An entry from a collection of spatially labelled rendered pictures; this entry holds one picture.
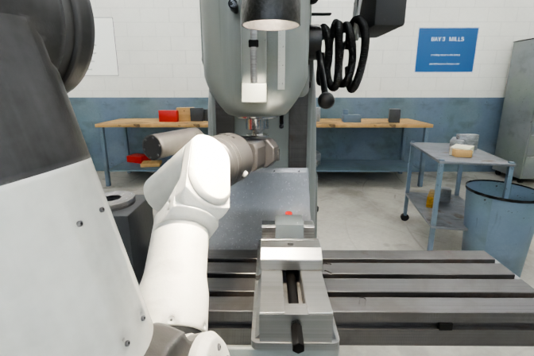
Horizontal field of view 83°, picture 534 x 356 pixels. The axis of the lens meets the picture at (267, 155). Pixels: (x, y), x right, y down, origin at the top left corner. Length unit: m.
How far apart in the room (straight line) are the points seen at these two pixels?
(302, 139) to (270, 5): 0.69
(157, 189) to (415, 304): 0.55
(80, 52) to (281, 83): 0.37
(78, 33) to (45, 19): 0.02
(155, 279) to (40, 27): 0.23
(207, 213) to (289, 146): 0.68
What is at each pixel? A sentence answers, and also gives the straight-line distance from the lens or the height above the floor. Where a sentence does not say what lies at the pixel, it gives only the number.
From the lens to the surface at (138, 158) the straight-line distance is 4.94.
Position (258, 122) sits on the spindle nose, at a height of 1.30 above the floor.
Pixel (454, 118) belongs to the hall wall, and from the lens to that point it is 5.65.
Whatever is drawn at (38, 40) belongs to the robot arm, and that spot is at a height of 1.39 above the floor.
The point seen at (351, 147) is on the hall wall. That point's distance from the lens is 5.08.
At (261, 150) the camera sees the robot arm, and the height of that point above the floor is 1.25.
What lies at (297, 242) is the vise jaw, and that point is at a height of 1.05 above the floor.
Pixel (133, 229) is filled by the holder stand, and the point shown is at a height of 1.09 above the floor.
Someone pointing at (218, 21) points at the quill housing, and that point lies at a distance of 0.55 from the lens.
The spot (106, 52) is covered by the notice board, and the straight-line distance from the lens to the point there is 5.45.
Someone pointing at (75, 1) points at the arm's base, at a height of 1.41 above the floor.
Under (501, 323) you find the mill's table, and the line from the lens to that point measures 0.83.
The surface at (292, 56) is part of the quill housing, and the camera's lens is 0.54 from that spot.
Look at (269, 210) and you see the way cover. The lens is 1.00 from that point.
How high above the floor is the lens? 1.36
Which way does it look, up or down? 13 degrees down
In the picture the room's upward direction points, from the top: straight up
